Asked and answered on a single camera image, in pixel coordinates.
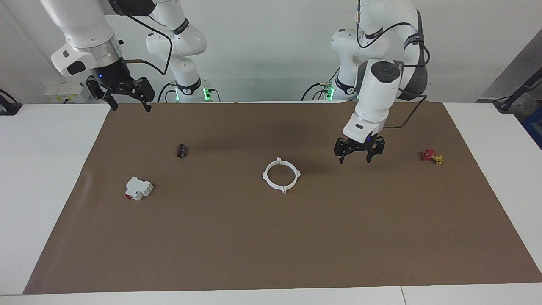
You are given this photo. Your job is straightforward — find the white half-ring pipe clamp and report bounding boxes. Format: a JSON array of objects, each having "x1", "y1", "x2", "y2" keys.
[
  {"x1": 262, "y1": 157, "x2": 285, "y2": 194},
  {"x1": 277, "y1": 157, "x2": 301, "y2": 194}
]

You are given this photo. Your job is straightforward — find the red and yellow valve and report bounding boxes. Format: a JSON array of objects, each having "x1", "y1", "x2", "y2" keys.
[{"x1": 421, "y1": 149, "x2": 444, "y2": 165}]

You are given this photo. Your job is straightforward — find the white circuit breaker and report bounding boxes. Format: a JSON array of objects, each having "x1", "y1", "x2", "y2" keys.
[{"x1": 125, "y1": 176, "x2": 153, "y2": 201}]

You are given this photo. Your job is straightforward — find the black table clamp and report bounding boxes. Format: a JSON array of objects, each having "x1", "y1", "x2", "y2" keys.
[{"x1": 0, "y1": 89, "x2": 22, "y2": 116}]

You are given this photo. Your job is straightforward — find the brown table mat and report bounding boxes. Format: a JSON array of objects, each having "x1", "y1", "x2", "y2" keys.
[{"x1": 23, "y1": 102, "x2": 542, "y2": 294}]

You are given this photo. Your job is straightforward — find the black stand pole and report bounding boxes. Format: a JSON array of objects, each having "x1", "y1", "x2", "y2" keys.
[{"x1": 493, "y1": 68, "x2": 542, "y2": 113}]

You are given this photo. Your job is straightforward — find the blue box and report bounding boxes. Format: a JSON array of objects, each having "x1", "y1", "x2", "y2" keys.
[{"x1": 522, "y1": 106, "x2": 542, "y2": 150}]

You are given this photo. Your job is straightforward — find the black base power cable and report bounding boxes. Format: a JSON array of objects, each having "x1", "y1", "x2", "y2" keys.
[
  {"x1": 301, "y1": 82, "x2": 329, "y2": 101},
  {"x1": 158, "y1": 82, "x2": 176, "y2": 103}
]

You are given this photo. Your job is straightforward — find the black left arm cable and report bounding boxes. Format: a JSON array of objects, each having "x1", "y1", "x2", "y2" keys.
[{"x1": 356, "y1": 0, "x2": 430, "y2": 130}]

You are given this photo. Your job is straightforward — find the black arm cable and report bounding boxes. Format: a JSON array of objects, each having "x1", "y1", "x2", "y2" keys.
[
  {"x1": 356, "y1": 0, "x2": 430, "y2": 130},
  {"x1": 121, "y1": 13, "x2": 174, "y2": 77}
]

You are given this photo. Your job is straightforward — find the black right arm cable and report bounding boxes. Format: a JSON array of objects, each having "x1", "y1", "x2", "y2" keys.
[{"x1": 121, "y1": 13, "x2": 174, "y2": 77}]

